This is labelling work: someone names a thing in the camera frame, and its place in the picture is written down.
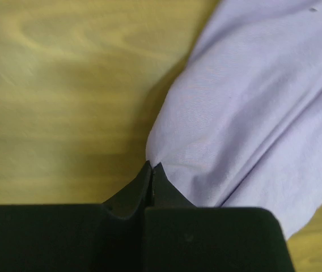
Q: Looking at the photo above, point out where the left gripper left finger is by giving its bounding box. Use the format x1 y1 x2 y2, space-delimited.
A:
102 161 152 220

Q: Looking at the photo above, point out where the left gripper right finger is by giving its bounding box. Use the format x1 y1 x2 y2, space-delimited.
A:
150 163 195 208

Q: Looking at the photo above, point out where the purple t shirt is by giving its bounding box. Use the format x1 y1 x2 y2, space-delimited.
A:
146 1 322 238

